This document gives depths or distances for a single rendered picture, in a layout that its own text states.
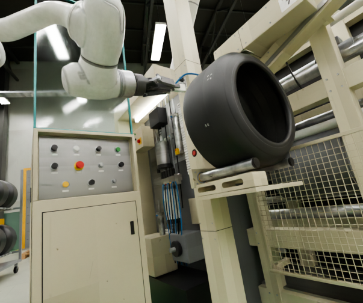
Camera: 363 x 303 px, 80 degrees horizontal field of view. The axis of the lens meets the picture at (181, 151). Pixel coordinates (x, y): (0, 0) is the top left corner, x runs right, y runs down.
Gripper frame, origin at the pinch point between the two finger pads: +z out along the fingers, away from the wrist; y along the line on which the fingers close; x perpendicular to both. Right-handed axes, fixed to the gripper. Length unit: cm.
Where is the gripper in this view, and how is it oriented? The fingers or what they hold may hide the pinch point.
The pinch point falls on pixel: (177, 88)
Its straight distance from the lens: 90.2
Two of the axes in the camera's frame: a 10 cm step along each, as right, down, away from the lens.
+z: 7.8, -1.3, 6.1
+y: -5.7, 2.8, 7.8
